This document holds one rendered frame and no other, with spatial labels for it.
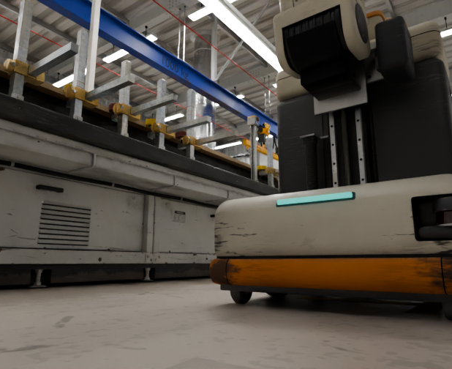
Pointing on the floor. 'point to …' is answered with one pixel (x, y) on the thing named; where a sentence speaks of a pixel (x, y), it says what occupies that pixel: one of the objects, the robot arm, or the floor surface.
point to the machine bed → (86, 220)
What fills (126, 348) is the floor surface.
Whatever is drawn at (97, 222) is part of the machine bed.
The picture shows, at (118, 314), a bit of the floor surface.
